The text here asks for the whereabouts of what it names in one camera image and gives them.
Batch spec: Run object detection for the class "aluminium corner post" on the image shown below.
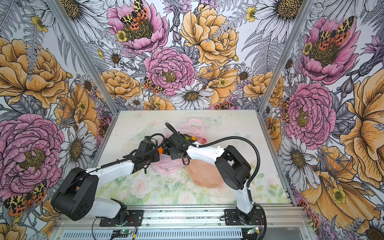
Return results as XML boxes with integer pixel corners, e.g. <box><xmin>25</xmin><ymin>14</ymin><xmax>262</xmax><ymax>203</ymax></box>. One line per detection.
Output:
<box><xmin>47</xmin><ymin>1</ymin><xmax>120</xmax><ymax>116</ymax></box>
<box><xmin>257</xmin><ymin>0</ymin><xmax>316</xmax><ymax>112</ymax></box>

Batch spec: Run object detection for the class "left black corrugated cable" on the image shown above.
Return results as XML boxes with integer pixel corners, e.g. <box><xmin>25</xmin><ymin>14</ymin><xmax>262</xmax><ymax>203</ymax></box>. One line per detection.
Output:
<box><xmin>52</xmin><ymin>133</ymin><xmax>166</xmax><ymax>208</ymax></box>

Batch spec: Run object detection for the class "left aluminium corner post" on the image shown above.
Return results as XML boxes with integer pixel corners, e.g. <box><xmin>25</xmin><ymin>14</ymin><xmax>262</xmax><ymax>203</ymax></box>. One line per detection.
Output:
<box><xmin>47</xmin><ymin>1</ymin><xmax>120</xmax><ymax>116</ymax></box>

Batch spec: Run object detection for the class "white perforated cable duct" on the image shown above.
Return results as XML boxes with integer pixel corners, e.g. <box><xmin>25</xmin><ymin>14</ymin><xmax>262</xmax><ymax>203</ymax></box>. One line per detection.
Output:
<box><xmin>58</xmin><ymin>229</ymin><xmax>243</xmax><ymax>240</ymax></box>

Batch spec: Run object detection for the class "aluminium front rail frame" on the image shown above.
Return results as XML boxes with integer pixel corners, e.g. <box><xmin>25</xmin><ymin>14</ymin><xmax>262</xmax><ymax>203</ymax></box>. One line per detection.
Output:
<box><xmin>51</xmin><ymin>205</ymin><xmax>316</xmax><ymax>240</ymax></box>

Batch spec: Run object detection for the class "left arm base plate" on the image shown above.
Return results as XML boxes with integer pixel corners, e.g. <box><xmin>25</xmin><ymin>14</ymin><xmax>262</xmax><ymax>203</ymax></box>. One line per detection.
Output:
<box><xmin>100</xmin><ymin>210</ymin><xmax>144</xmax><ymax>227</ymax></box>

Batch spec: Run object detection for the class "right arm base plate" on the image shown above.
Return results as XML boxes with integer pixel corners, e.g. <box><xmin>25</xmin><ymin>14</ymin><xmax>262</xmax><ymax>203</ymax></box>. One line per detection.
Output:
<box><xmin>220</xmin><ymin>209</ymin><xmax>266</xmax><ymax>226</ymax></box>

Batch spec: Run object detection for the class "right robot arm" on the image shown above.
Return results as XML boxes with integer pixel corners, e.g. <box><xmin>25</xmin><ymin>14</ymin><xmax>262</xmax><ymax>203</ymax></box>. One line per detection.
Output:
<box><xmin>163</xmin><ymin>133</ymin><xmax>257</xmax><ymax>225</ymax></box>

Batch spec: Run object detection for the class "right black corrugated cable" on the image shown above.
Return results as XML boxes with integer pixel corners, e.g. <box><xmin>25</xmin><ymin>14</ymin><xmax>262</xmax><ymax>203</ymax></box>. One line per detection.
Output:
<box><xmin>164</xmin><ymin>122</ymin><xmax>268</xmax><ymax>240</ymax></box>

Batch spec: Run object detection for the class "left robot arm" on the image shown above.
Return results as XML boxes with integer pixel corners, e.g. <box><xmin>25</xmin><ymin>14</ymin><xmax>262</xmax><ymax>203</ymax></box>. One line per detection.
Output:
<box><xmin>51</xmin><ymin>136</ymin><xmax>160</xmax><ymax>226</ymax></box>

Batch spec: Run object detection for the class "right aluminium corner post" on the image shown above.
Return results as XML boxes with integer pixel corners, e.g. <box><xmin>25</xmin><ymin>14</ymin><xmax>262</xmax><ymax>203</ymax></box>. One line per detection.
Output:
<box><xmin>257</xmin><ymin>0</ymin><xmax>316</xmax><ymax>112</ymax></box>

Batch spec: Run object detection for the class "green circuit board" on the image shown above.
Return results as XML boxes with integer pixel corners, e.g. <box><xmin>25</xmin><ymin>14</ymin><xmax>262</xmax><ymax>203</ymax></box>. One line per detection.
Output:
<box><xmin>111</xmin><ymin>230</ymin><xmax>132</xmax><ymax>239</ymax></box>

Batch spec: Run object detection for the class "pink plastic bag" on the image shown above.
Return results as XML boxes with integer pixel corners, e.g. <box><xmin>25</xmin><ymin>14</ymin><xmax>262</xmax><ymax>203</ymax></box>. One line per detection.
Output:
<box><xmin>152</xmin><ymin>119</ymin><xmax>207</xmax><ymax>175</ymax></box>

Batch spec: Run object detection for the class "pink scalloped bowl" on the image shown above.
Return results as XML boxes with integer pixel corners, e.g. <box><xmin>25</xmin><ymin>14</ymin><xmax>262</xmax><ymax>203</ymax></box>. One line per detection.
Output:
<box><xmin>187</xmin><ymin>160</ymin><xmax>224</xmax><ymax>189</ymax></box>

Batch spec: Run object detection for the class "black corrugated cable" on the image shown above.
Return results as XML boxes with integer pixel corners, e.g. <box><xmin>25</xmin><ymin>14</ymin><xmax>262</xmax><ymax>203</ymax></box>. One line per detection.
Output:
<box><xmin>164</xmin><ymin>122</ymin><xmax>268</xmax><ymax>240</ymax></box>
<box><xmin>52</xmin><ymin>133</ymin><xmax>166</xmax><ymax>208</ymax></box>

